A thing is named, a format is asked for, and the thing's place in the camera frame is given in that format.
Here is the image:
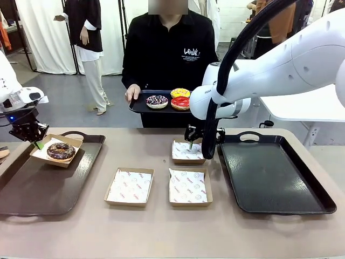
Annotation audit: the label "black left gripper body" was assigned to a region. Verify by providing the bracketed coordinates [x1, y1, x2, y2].
[5, 107, 40, 136]

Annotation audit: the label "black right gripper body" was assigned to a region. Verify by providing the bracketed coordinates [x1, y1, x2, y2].
[195, 122, 206, 141]

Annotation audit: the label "white printed paper liner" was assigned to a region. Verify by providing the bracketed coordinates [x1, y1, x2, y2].
[107, 170, 152, 203]
[33, 137, 81, 159]
[168, 168, 209, 204]
[172, 140, 204, 160]

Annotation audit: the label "chocolate glazed donut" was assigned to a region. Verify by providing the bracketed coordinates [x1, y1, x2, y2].
[46, 142, 77, 163]

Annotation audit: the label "kraft paper food box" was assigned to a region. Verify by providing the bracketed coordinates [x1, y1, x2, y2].
[29, 134, 86, 169]
[171, 138, 207, 166]
[103, 167, 155, 208]
[168, 167, 213, 208]

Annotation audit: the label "red glazed donut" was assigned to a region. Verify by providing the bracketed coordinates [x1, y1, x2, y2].
[170, 96, 192, 111]

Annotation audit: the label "yellow glazed donut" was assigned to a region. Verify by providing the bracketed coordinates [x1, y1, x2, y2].
[170, 88, 192, 99]

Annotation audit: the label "dark donut with colourful sprinkles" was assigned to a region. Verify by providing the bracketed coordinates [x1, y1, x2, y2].
[146, 94, 169, 110]

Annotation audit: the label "small black serving tray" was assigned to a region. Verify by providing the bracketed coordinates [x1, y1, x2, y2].
[128, 90, 194, 114]

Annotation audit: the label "person right forearm black sleeve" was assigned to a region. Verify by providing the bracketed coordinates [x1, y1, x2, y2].
[121, 60, 141, 90]

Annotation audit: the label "brown plastic tray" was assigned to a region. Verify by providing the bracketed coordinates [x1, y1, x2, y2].
[0, 131, 106, 217]

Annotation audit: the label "large black plastic tray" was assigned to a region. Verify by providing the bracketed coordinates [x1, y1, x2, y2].
[217, 131, 337, 216]

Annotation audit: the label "person right hand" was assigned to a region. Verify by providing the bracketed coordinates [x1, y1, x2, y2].
[125, 84, 142, 104]

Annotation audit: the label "orange hanging garment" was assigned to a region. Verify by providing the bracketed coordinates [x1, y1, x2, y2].
[0, 23, 13, 52]

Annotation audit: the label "person in black shirt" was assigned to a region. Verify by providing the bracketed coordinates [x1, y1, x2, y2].
[121, 0, 219, 129]

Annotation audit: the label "white curtain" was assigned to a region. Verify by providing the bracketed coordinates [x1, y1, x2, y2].
[16, 0, 135, 77]

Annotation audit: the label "white table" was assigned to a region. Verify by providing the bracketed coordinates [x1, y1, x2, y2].
[258, 83, 345, 148]

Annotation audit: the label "mannequin black top white trousers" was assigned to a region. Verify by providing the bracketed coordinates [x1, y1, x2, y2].
[53, 0, 111, 116]

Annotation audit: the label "white hanging coat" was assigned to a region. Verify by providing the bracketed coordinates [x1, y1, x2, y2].
[198, 0, 220, 42]

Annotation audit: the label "mannequin with brown top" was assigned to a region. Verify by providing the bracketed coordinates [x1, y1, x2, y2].
[254, 0, 297, 59]

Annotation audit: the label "black stand pole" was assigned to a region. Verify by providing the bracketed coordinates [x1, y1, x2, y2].
[118, 0, 130, 56]

